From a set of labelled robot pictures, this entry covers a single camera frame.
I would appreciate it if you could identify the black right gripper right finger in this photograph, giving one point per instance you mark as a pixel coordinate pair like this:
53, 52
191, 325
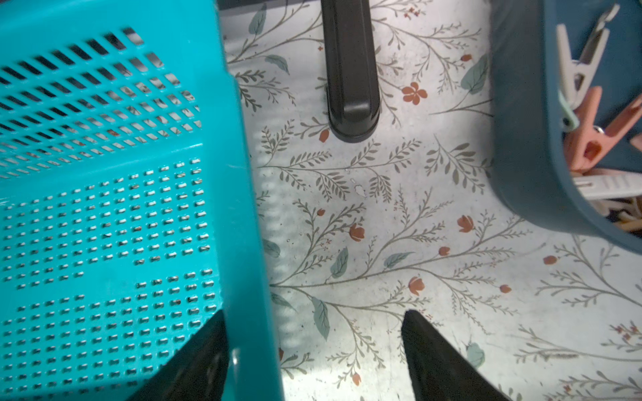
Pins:
436, 369

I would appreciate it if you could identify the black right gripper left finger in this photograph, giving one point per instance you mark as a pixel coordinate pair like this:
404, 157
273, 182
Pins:
197, 372

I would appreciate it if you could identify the teal perforated tray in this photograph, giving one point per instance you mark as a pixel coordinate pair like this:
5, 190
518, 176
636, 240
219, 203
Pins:
128, 217

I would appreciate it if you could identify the teal plastic clothespin bin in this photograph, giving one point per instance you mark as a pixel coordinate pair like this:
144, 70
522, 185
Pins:
532, 118

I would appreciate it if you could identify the pink clothespin in bin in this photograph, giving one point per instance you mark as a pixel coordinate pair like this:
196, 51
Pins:
586, 146

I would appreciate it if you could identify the black clothes rack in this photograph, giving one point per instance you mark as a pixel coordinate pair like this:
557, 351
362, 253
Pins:
351, 84

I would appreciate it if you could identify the white clothespin in bin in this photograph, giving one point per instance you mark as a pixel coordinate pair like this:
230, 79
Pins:
576, 75

